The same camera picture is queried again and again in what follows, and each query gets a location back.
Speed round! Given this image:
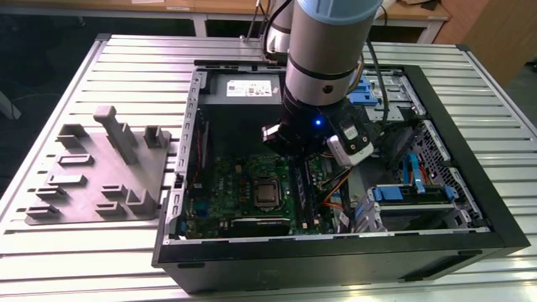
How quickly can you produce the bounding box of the RAM stick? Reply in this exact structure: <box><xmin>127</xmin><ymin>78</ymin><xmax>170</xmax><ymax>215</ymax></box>
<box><xmin>306</xmin><ymin>156</ymin><xmax>320</xmax><ymax>221</ymax></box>

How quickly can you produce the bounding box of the CPU socket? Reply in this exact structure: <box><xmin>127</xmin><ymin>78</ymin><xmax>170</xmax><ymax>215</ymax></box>
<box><xmin>250</xmin><ymin>176</ymin><xmax>286</xmax><ymax>211</ymax></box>

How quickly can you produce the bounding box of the silver power supply box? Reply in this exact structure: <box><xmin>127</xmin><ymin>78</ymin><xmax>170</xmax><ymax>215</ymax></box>
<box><xmin>209</xmin><ymin>72</ymin><xmax>286</xmax><ymax>107</ymax></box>

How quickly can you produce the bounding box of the blue disk carrier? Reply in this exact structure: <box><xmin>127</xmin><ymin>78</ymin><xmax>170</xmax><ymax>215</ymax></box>
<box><xmin>347</xmin><ymin>75</ymin><xmax>387</xmax><ymax>107</ymax></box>
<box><xmin>372</xmin><ymin>184</ymin><xmax>458</xmax><ymax>207</ymax></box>

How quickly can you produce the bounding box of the silver CPU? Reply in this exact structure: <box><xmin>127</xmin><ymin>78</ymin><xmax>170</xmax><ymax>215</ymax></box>
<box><xmin>254</xmin><ymin>182</ymin><xmax>282</xmax><ymax>204</ymax></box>

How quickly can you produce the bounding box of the green motherboard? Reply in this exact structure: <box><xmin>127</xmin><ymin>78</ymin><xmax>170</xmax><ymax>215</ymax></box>
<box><xmin>185</xmin><ymin>154</ymin><xmax>352</xmax><ymax>238</ymax></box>

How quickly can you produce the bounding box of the black graphics card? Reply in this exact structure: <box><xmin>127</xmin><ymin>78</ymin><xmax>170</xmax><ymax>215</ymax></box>
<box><xmin>230</xmin><ymin>215</ymin><xmax>292</xmax><ymax>239</ymax></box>

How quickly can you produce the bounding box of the black PC case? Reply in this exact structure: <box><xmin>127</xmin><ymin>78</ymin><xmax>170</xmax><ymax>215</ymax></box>
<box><xmin>151</xmin><ymin>59</ymin><xmax>532</xmax><ymax>295</ymax></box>

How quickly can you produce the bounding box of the grey parts rack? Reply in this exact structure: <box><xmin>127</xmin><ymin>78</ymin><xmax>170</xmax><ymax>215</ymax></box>
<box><xmin>25</xmin><ymin>105</ymin><xmax>174</xmax><ymax>227</ymax></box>

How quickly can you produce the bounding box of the wooden cabinet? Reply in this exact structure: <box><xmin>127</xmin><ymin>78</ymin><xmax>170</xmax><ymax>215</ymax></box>
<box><xmin>435</xmin><ymin>0</ymin><xmax>537</xmax><ymax>69</ymax></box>

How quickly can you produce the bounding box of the wooden desk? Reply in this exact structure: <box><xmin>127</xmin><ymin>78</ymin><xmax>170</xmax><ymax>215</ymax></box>
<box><xmin>0</xmin><ymin>0</ymin><xmax>452</xmax><ymax>45</ymax></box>

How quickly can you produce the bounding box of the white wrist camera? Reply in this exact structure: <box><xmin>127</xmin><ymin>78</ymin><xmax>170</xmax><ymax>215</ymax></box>
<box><xmin>326</xmin><ymin>121</ymin><xmax>375</xmax><ymax>167</ymax></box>

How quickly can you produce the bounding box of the orange wire bundle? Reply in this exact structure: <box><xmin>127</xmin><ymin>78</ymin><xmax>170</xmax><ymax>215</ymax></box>
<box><xmin>322</xmin><ymin>168</ymin><xmax>352</xmax><ymax>209</ymax></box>

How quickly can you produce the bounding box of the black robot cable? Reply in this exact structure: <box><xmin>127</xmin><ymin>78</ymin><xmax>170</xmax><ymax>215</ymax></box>
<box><xmin>363</xmin><ymin>40</ymin><xmax>394</xmax><ymax>125</ymax></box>

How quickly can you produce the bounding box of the blue flat data cable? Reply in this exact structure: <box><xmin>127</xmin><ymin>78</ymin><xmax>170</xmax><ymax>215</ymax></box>
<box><xmin>402</xmin><ymin>153</ymin><xmax>428</xmax><ymax>193</ymax></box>

